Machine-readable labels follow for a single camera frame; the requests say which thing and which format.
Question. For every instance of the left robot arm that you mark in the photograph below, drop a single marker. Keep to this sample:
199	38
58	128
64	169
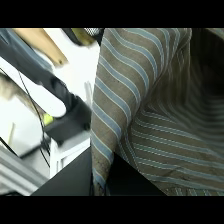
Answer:
68	110

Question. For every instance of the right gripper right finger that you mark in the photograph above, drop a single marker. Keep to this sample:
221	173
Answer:
130	181

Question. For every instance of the silver frame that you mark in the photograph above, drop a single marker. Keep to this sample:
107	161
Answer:
20	173

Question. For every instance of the striped long-sleeved shirt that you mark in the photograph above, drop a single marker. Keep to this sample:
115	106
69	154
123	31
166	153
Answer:
160	110

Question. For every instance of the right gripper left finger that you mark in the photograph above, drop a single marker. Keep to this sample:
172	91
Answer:
70	180

